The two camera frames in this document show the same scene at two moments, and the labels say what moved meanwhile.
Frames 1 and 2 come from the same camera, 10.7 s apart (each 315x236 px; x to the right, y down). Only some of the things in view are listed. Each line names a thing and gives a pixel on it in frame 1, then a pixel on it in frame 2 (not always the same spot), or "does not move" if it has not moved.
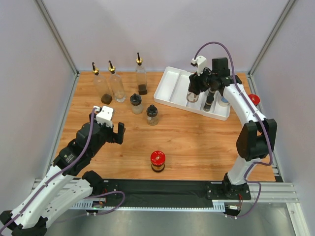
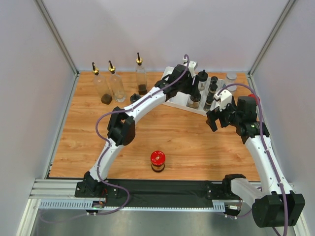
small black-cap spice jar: [209, 99] does not move
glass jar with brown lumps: [152, 113] → [194, 101]
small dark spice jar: [211, 93] does not move
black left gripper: [118, 137] → [192, 90]
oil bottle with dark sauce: [102, 86] does not move
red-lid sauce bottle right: [255, 99] does not move
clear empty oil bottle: [117, 84] does not move
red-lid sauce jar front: [158, 160] does not move
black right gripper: [197, 82] → [219, 116]
